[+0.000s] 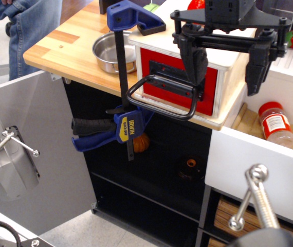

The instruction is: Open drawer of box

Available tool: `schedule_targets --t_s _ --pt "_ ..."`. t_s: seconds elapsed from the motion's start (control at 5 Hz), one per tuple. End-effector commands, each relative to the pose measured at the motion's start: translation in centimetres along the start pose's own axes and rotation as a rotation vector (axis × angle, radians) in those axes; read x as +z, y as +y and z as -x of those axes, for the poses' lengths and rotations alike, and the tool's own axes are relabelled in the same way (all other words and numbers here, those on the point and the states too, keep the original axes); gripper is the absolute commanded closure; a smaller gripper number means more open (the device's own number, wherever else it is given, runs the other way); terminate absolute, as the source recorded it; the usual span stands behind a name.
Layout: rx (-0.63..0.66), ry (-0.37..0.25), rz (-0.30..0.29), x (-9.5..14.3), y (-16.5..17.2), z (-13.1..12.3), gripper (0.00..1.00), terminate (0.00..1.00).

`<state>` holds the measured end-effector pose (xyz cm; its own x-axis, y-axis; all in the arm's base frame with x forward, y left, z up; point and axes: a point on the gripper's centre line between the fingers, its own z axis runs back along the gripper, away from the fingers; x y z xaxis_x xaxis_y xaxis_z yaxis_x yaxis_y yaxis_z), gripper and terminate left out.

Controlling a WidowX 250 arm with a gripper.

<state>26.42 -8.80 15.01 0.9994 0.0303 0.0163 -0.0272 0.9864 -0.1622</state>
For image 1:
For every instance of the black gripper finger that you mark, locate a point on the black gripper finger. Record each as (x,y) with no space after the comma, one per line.
(194,59)
(258,66)

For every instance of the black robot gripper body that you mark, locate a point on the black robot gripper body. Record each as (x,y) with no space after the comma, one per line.
(237,26)

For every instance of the red front wooden drawer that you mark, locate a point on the red front wooden drawer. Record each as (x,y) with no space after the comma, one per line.
(165,78)

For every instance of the light wooden box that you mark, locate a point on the light wooden box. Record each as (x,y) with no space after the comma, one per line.
(231,86)

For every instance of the white open kitchen drawer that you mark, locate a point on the white open kitchen drawer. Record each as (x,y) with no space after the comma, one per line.
(234,150)

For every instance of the grey open cabinet door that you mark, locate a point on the grey open cabinet door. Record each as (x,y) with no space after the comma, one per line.
(44,180)

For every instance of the red toy bell pepper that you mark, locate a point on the red toy bell pepper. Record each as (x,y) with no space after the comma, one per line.
(196,4)

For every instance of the green toy vegetable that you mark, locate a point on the green toy vegetable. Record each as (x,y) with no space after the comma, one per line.
(151,7)

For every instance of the red lid spice jar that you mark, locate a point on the red lid spice jar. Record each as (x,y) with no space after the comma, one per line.
(275,125)

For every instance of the stainless steel pot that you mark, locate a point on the stainless steel pot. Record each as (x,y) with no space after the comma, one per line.
(104,50)

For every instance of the blue Irwin bar clamp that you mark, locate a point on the blue Irwin bar clamp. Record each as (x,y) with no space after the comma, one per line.
(128,121)

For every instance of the small orange toy pumpkin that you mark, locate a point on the small orange toy pumpkin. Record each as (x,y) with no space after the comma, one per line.
(141,143)

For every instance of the dark round toy with orange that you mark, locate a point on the dark round toy with orange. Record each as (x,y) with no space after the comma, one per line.
(191,168)

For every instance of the black toy kitchen cabinet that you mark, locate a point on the black toy kitchen cabinet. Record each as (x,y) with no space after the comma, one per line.
(148,194)

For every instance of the person in blue jeans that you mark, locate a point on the person in blue jeans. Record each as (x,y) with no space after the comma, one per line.
(31,21)

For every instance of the silver screw clamp right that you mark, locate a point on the silver screw clamp right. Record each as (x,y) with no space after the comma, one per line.
(270,233)

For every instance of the silver screw clamp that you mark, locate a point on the silver screw clamp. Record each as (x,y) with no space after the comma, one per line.
(270,233)
(15,137)

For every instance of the silver screw clamp left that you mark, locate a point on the silver screw clamp left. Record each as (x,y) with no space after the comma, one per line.
(15,137)

